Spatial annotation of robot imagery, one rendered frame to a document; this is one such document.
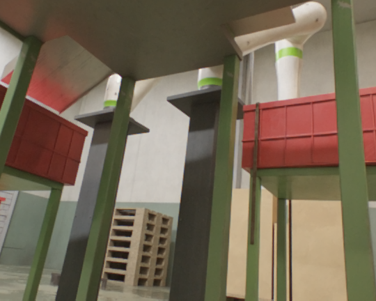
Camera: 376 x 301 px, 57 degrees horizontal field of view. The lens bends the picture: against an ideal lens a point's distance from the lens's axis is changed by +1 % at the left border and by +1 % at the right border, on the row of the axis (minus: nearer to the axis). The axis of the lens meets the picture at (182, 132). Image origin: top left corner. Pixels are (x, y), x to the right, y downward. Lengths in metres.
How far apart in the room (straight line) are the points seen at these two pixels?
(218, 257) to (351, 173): 0.39
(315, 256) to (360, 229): 2.48
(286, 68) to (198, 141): 0.54
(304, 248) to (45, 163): 2.35
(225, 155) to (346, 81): 0.37
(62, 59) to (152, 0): 0.46
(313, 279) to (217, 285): 2.26
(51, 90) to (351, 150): 1.03
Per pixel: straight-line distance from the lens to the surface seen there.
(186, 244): 1.21
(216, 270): 0.90
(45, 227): 1.32
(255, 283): 1.07
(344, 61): 0.76
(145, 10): 0.97
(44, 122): 1.28
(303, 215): 3.55
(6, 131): 1.09
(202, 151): 1.25
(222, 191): 0.92
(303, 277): 3.13
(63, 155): 1.32
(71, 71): 1.31
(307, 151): 1.07
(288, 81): 1.55
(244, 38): 1.31
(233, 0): 0.91
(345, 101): 0.72
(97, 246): 1.12
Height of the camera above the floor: 0.31
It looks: 21 degrees up
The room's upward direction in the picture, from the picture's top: 7 degrees clockwise
